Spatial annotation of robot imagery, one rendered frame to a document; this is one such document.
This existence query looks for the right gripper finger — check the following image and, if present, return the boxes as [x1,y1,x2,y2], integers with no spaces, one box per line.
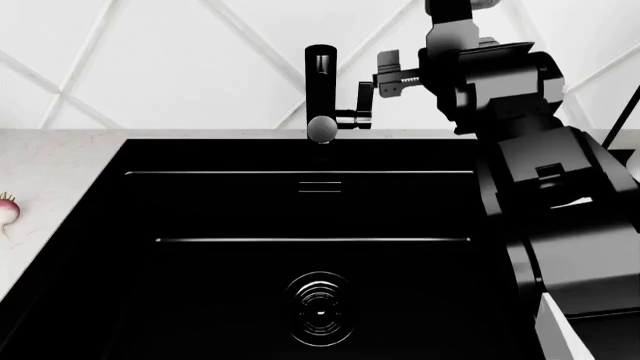
[376,48,422,76]
[372,72,424,99]

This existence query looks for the round black sink drain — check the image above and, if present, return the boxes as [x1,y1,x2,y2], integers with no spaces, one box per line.
[283,270,357,348]

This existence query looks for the black kitchen sink basin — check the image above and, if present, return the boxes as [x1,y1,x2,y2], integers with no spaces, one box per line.
[0,138,547,360]

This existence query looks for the pink white radish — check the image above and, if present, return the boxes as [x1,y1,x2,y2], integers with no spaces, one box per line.
[0,191,22,240]

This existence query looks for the black faucet handle lever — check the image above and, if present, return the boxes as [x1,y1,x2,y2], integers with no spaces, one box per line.
[334,81,375,131]

